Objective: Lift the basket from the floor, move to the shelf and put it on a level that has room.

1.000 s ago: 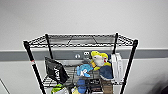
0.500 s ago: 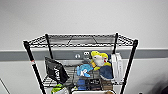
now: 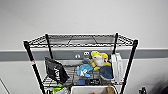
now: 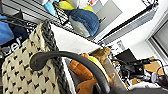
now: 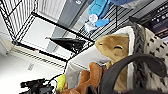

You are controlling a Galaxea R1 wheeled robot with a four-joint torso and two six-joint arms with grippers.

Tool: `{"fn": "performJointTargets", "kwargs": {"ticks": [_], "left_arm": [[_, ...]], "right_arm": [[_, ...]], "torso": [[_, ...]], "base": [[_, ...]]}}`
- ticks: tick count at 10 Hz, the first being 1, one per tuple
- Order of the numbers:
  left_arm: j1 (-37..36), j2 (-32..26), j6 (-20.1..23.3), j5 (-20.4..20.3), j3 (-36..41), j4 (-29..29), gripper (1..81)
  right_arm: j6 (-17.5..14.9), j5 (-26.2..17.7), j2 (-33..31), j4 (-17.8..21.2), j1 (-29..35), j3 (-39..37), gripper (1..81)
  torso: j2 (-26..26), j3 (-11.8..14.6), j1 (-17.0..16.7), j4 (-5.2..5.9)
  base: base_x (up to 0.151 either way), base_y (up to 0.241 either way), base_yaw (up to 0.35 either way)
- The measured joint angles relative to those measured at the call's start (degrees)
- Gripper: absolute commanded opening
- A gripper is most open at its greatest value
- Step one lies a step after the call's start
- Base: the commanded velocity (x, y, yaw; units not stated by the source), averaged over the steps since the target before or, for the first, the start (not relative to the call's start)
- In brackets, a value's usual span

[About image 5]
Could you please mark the tan plush animal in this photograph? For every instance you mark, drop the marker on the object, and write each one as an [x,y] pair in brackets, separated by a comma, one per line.
[115,48]

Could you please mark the yellow plush piece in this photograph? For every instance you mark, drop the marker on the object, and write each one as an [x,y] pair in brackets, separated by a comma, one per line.
[61,82]

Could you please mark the black bag with grey print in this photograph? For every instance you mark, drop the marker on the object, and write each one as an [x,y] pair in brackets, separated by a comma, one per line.
[70,44]

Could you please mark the orange plush toy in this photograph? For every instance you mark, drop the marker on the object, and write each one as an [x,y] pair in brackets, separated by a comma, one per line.
[88,78]

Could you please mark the black box with print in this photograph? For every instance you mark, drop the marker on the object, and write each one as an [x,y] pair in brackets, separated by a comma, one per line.
[160,23]

